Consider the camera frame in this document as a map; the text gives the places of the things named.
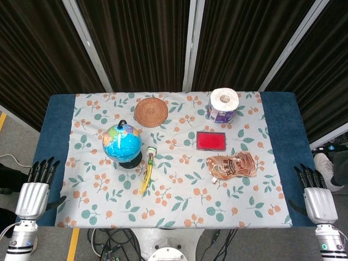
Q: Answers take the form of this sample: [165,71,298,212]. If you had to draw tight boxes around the floral print tablecloth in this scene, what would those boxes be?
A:
[55,91,293,228]

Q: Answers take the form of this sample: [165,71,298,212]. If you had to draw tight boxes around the blue table cover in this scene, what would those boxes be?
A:
[16,91,318,228]

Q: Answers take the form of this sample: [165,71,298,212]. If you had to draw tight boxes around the red ink stamp pad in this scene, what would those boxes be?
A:
[196,130,227,151]

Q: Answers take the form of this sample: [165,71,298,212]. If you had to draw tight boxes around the round brown rattan coaster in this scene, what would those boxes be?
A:
[134,98,169,128]

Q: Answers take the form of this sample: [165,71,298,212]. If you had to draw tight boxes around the wrapped toilet paper roll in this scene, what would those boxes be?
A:
[207,88,240,125]

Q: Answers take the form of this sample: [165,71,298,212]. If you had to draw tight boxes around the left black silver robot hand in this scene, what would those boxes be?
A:
[15,156,67,221]

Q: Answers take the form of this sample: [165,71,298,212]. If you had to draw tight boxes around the white floor cable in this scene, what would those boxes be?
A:
[0,153,32,167]

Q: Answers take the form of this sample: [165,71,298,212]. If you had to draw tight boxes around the dark ribbed partition panel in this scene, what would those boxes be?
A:
[77,0,191,92]
[265,0,348,144]
[191,0,318,92]
[0,0,106,131]

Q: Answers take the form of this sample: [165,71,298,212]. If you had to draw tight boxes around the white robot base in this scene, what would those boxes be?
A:
[130,227,204,261]

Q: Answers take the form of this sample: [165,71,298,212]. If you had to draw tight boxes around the yellow green feather shuttlecock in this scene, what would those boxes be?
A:
[139,146,156,195]

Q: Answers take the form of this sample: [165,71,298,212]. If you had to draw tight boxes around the white sneaker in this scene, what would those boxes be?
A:
[314,152,346,191]

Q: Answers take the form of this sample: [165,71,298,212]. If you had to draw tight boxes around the brown spouted refill pouch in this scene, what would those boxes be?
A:
[206,151,258,183]

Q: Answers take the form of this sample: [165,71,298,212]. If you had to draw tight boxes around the blue globe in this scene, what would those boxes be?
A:
[102,119,143,170]

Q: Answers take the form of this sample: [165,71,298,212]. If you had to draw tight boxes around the silver partition frame post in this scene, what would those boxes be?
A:
[61,0,114,92]
[182,0,204,92]
[258,0,326,92]

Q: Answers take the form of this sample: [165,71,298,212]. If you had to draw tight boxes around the black floor cable bundle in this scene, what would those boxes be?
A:
[200,228,238,261]
[86,228,144,261]

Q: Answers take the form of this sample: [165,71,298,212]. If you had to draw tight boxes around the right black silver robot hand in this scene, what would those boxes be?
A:
[288,162,339,226]

